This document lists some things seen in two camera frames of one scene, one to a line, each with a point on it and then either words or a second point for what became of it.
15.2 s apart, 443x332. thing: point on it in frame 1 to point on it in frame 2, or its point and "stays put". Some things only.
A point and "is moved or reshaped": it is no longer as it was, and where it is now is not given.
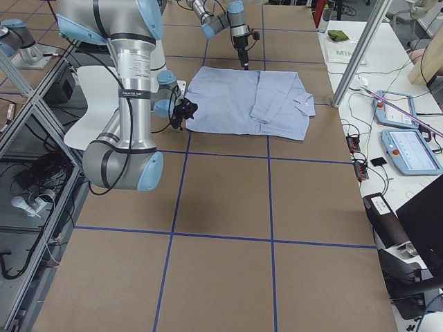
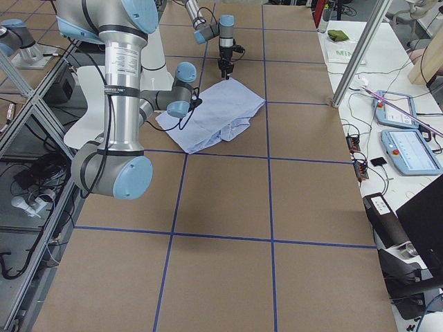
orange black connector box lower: [360, 169] stays put
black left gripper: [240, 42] to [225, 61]
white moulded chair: [102, 84] stays put
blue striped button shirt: [239, 101] is moved or reshaped
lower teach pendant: [410, 152] stays put
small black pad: [378, 162] stays put
